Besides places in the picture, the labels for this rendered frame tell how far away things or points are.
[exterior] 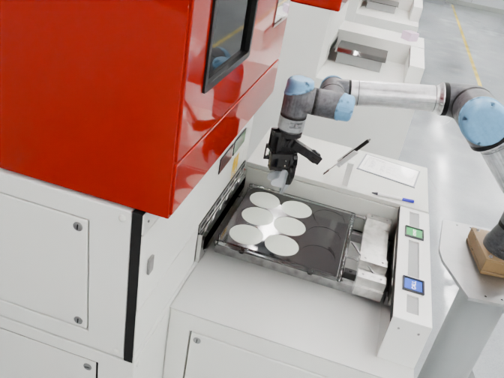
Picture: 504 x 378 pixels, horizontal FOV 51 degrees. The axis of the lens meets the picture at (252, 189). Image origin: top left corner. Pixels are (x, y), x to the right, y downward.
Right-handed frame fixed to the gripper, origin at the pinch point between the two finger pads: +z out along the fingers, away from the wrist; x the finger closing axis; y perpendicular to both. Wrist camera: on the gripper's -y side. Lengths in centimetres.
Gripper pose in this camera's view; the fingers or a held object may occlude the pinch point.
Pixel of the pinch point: (283, 189)
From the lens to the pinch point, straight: 162.0
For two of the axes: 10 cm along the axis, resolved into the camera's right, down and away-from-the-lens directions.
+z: -1.6, 8.5, 5.0
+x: 2.4, 5.2, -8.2
